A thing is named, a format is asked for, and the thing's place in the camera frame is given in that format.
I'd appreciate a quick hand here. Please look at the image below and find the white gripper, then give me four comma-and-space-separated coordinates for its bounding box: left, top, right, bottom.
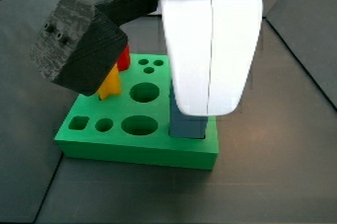
161, 0, 263, 116

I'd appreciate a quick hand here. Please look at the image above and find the blue rectangular block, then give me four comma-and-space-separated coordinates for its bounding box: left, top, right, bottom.
167, 88, 207, 139

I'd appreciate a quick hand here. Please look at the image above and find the green shape sorting board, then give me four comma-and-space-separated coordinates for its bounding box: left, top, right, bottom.
56, 53, 218, 170

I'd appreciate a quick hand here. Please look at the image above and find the red cylinder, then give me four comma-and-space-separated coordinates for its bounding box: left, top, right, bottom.
117, 46, 130, 71

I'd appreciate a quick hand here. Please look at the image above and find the yellow star prism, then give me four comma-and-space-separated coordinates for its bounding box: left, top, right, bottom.
97, 66, 121, 101

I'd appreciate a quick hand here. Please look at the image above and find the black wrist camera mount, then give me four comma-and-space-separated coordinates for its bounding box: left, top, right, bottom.
30, 0, 158, 96

